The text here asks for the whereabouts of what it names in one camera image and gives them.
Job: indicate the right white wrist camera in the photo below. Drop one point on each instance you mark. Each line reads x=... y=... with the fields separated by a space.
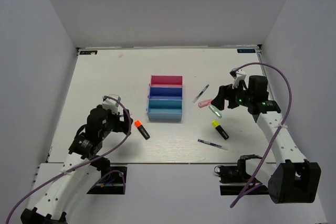
x=238 y=75

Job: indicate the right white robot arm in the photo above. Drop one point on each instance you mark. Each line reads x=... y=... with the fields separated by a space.
x=293 y=179

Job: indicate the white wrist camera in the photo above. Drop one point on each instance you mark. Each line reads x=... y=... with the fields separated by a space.
x=110 y=104
x=238 y=75

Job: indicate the pink hair clip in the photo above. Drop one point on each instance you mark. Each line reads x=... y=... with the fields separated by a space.
x=204 y=103

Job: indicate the pink container bin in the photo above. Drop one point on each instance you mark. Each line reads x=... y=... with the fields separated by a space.
x=166 y=81

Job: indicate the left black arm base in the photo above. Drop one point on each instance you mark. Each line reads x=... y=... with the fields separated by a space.
x=113 y=184

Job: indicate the orange cap black highlighter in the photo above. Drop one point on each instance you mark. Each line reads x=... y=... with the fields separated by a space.
x=141 y=129

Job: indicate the green white pen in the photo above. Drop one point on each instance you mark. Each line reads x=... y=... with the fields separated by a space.
x=200 y=94

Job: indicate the blue corner label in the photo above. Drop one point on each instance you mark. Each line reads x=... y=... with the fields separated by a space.
x=246 y=51
x=88 y=52

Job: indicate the right blue corner label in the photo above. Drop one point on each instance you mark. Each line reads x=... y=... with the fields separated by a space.
x=246 y=51

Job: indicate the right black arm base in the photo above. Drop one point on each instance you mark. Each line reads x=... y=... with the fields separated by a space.
x=232 y=178

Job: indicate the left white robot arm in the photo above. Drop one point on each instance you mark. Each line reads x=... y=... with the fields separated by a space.
x=82 y=168

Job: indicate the purple white pen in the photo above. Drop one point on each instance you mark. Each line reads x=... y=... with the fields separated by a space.
x=212 y=144

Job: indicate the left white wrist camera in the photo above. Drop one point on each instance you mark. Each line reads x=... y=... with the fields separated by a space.
x=110 y=104

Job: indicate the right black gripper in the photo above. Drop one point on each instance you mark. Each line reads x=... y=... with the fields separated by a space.
x=225 y=92

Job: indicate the left blue corner label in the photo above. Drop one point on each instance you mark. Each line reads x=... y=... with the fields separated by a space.
x=88 y=52

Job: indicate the dark blue container bin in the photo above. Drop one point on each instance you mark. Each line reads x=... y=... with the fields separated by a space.
x=165 y=93

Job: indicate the light blue container bin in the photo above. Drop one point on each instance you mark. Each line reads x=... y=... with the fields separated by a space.
x=165 y=110

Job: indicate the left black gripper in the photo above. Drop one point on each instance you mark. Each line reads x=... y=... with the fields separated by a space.
x=121 y=125

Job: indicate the yellow cap black highlighter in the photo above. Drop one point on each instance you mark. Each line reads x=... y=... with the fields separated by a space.
x=220 y=130

